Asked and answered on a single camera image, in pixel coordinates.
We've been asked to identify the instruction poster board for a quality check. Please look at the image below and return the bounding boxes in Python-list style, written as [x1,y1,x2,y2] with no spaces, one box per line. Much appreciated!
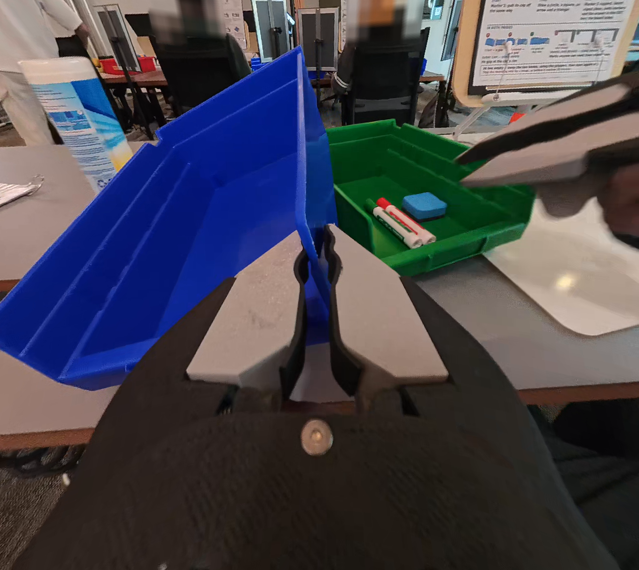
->
[451,0,639,139]

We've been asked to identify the white whiteboard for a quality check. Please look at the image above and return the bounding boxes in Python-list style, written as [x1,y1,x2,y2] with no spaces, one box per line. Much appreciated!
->
[483,201,639,337]

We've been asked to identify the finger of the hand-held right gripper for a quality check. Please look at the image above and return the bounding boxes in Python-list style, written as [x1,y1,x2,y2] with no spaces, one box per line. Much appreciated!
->
[454,73,639,166]
[458,112,639,220]

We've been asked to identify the grey panel on stand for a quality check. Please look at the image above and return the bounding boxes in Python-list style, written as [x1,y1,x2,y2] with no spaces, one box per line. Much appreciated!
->
[94,4,141,73]
[250,0,291,63]
[297,7,340,72]

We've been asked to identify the red plastic bin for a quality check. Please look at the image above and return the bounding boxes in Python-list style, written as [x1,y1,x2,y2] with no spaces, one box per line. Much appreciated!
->
[99,55,156,75]

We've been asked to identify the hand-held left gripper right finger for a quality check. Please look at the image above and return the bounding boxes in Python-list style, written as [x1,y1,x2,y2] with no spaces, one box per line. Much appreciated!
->
[323,224,449,412]

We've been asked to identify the white red whiteboard marker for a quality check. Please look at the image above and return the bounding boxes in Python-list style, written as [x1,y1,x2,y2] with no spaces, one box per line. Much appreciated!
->
[376,197,437,245]

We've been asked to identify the person's right hand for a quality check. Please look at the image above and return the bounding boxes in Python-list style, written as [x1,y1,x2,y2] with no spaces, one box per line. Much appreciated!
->
[599,165,639,249]

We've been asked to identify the blue plastic bin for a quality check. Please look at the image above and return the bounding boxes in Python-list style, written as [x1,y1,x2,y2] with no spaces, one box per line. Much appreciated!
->
[0,46,340,391]

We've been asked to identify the white green whiteboard marker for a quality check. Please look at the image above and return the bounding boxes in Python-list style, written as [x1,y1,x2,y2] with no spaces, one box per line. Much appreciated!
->
[366,199,423,250]

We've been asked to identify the blue eraser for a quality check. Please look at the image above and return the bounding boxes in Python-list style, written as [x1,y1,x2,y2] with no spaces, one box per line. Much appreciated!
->
[401,192,448,223]

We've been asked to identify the white wipes canister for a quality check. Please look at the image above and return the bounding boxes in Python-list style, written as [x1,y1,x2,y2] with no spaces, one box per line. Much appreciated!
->
[17,57,134,194]

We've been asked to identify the green plastic bin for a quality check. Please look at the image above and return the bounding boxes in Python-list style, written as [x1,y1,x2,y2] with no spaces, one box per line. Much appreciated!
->
[325,119,536,277]

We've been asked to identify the black office chair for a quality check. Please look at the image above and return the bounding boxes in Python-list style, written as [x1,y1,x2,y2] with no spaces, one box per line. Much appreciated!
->
[333,26,431,128]
[149,29,252,118]

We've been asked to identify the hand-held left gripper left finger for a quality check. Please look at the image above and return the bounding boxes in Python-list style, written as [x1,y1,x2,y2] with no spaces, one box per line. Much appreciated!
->
[186,231,308,402]

